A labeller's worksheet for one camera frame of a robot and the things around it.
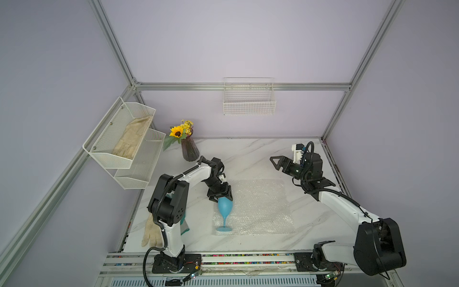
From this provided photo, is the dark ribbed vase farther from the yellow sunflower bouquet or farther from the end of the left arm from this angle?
the end of the left arm

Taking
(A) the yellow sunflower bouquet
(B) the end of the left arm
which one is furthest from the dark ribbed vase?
(B) the end of the left arm

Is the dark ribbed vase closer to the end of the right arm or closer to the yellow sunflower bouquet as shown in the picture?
the yellow sunflower bouquet

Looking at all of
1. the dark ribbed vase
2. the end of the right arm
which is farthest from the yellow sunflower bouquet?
the end of the right arm
